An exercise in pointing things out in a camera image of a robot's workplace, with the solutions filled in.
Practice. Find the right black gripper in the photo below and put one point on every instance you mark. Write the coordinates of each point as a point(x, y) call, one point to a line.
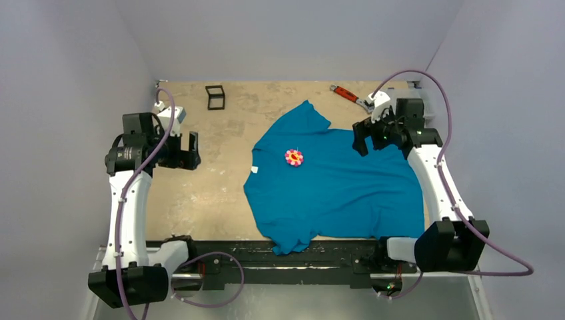
point(370, 136)

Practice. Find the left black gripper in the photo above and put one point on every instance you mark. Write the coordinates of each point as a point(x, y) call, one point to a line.
point(182, 158)

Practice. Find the pink flower brooch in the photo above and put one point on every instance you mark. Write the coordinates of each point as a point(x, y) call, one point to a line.
point(294, 157)

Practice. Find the blue t-shirt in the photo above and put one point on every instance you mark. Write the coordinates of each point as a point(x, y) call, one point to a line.
point(335, 192)

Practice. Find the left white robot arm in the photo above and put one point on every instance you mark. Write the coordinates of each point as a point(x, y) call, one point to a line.
point(129, 271)

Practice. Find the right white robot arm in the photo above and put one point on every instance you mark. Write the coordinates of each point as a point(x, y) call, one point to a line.
point(452, 243)

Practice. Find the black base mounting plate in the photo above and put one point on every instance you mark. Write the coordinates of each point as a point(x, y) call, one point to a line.
point(359, 264)

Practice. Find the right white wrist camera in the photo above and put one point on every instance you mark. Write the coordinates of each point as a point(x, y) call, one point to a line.
point(381, 101)

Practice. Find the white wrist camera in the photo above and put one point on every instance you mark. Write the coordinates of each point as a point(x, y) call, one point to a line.
point(169, 118)
point(381, 101)

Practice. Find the red handled adjustable wrench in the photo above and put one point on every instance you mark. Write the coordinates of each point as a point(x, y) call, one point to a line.
point(348, 95)

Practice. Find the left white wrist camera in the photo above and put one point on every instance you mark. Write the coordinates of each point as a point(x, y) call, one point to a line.
point(169, 118)

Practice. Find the black wire frame stand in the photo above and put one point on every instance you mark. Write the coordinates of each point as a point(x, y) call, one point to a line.
point(216, 97)

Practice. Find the aluminium rail frame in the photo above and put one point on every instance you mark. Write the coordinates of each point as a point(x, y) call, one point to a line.
point(101, 260)

